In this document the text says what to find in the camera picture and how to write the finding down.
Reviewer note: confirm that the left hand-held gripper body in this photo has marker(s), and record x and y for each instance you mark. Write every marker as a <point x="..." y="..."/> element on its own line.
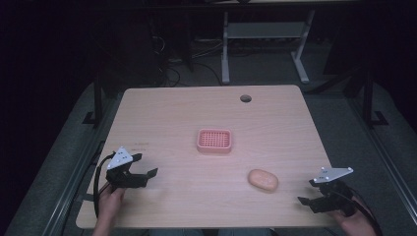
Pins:
<point x="126" y="180"/>

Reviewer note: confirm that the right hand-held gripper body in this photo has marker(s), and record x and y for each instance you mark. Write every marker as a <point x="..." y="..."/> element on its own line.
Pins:
<point x="337" y="196"/>

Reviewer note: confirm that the person's left hand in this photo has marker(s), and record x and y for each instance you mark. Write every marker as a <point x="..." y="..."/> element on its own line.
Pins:
<point x="108" y="205"/>

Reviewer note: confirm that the person's right hand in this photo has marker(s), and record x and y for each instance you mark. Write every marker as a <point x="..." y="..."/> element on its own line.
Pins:
<point x="359" y="224"/>

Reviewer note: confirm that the pink soap dish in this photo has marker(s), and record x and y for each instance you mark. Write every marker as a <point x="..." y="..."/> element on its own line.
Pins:
<point x="214" y="141"/>

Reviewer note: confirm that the black metal stand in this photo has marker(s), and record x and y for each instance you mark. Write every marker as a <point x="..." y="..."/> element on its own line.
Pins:
<point x="369" y="98"/>
<point x="97" y="98"/>

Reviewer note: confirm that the white metal desk frame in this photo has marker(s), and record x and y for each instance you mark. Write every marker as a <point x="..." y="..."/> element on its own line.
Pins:
<point x="262" y="30"/>

